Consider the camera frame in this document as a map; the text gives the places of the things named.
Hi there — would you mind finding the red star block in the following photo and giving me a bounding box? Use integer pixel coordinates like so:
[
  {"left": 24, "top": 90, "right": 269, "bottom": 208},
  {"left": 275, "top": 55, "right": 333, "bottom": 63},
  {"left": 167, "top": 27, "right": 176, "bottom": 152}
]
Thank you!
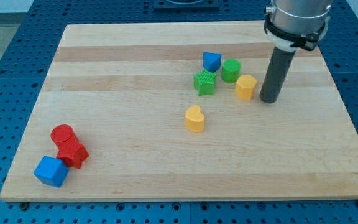
[{"left": 57, "top": 141, "right": 90, "bottom": 169}]

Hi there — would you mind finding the green star block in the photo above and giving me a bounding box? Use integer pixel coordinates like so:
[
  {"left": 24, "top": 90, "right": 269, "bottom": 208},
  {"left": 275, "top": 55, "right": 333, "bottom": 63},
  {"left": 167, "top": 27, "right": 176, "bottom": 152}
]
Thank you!
[{"left": 193, "top": 70, "right": 216, "bottom": 96}]

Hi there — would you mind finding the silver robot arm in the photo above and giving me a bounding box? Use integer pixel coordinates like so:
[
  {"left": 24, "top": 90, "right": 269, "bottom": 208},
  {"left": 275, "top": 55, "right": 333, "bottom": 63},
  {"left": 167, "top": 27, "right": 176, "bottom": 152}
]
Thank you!
[{"left": 259, "top": 0, "right": 333, "bottom": 103}]

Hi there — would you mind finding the wooden board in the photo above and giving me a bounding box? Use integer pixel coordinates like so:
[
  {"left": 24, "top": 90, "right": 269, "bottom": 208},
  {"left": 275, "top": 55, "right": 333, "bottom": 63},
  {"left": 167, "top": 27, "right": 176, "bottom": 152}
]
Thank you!
[{"left": 0, "top": 21, "right": 358, "bottom": 202}]

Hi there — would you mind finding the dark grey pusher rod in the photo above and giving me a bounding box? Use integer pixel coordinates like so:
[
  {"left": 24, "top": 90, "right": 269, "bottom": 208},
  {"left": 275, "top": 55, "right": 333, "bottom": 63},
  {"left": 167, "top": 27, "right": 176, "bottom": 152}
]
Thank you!
[{"left": 259, "top": 47, "right": 295, "bottom": 103}]

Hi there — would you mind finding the blue triangle block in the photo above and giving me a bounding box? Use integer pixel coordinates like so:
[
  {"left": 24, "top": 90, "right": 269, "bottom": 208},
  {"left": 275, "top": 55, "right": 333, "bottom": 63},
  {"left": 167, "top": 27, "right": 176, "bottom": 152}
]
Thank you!
[{"left": 203, "top": 52, "right": 222, "bottom": 72}]

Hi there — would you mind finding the red cylinder block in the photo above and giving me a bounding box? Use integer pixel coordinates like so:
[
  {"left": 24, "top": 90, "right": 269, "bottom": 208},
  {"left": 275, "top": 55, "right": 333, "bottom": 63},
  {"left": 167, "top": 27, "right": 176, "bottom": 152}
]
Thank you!
[{"left": 50, "top": 124, "right": 78, "bottom": 144}]

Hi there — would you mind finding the yellow hexagon block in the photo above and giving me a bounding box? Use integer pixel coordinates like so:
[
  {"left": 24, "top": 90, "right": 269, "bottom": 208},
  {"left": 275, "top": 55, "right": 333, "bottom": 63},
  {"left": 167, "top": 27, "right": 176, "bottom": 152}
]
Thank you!
[{"left": 235, "top": 75, "right": 257, "bottom": 100}]

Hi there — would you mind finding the blue cube block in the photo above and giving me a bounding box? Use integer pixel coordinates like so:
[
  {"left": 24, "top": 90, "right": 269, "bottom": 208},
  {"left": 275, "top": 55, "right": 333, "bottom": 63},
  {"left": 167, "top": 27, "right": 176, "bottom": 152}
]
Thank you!
[{"left": 34, "top": 156, "right": 69, "bottom": 188}]

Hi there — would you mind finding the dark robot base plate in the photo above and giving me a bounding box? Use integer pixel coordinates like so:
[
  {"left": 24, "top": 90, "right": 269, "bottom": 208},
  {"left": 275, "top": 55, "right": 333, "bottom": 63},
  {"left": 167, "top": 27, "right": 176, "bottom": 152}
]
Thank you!
[{"left": 153, "top": 0, "right": 219, "bottom": 11}]

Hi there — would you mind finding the green cylinder block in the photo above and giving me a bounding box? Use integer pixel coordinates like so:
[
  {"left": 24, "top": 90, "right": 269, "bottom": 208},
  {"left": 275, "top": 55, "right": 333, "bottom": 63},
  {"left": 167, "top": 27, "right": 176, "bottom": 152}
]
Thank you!
[{"left": 221, "top": 58, "right": 241, "bottom": 83}]

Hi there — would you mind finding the yellow heart block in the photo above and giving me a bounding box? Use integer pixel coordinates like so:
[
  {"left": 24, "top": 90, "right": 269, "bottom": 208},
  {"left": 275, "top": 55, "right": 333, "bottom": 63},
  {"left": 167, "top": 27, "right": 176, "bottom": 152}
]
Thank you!
[{"left": 185, "top": 105, "right": 205, "bottom": 133}]

